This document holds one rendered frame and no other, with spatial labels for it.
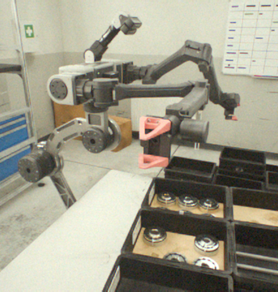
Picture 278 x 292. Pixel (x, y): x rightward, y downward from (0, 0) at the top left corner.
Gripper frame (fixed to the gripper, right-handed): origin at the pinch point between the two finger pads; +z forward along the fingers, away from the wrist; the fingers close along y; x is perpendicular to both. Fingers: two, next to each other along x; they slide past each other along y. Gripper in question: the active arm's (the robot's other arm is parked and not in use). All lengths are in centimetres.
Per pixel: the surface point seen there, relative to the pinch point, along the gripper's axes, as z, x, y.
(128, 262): -23, 13, 55
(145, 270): -24, 7, 57
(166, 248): -44, 5, 62
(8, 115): -148, 191, 54
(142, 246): -41, 14, 62
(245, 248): -56, -27, 62
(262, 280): -30, -32, 52
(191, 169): -187, 21, 94
